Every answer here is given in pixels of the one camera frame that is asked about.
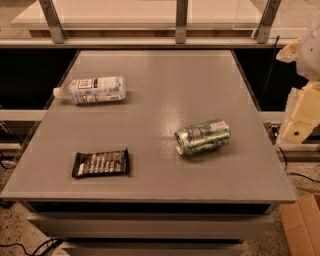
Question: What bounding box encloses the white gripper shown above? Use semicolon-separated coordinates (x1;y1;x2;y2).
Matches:
276;19;320;144

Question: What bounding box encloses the black floor cable left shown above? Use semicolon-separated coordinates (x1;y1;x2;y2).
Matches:
0;237;64;256

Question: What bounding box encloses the cardboard box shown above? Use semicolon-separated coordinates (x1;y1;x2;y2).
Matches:
279;194;320;256

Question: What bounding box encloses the clear plastic water bottle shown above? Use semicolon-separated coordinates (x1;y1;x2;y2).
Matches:
53;76;126;104

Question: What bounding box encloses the metal railing frame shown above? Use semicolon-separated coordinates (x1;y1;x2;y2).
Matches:
0;0;320;49

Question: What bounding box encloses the black snack bar wrapper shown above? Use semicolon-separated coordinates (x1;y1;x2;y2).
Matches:
72;149;129;179

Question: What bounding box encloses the green soda can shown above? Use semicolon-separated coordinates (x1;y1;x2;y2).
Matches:
174;119;231;156

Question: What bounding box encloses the black cable right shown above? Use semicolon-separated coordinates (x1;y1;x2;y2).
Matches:
271;126;320;194

